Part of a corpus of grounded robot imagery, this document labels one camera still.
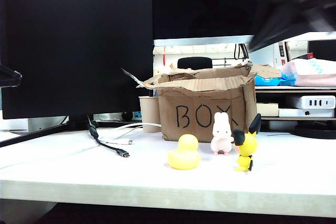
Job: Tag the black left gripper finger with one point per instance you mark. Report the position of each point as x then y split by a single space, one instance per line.
9 77

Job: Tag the white pink rabbit doll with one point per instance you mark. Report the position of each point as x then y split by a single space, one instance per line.
221 140

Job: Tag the white flat box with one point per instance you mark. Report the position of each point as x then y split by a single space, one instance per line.
294 113

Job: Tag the beige small box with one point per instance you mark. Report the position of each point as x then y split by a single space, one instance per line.
267 110

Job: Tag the brown cardboard box marked BOX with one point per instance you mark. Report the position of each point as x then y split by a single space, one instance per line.
189 98

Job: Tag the dark background monitor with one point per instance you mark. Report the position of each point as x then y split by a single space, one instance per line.
323 49

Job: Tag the red white carton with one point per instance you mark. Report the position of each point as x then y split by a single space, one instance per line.
281 51

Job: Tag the pink white soft package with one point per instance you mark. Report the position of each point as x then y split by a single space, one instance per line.
309 73

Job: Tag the wooden desk shelf riser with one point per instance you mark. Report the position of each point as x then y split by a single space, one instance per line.
288 89

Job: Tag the blue plastic package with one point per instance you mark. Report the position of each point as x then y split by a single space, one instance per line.
265 80

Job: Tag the large black monitor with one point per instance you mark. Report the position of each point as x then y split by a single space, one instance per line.
78 37

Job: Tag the white power strip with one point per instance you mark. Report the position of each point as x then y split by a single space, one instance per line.
317 102

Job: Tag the black monitor stand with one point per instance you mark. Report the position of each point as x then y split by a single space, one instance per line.
78 123

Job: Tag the black monitor silver bezel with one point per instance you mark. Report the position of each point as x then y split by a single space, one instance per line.
197 3

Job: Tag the black round monitor base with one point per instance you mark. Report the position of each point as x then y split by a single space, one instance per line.
315 132

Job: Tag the black office chair back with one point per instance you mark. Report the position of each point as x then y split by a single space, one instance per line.
194 62

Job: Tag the black ball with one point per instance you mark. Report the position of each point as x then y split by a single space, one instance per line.
127 116

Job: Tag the yellow black Pichu figure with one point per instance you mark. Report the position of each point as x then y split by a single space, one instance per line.
248 145

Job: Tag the red hanging ornament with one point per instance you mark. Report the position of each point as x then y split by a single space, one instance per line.
164 58

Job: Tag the brown paper cup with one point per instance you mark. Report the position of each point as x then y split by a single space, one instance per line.
148 113

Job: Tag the yellow rubber duck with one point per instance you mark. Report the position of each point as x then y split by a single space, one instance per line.
183 158

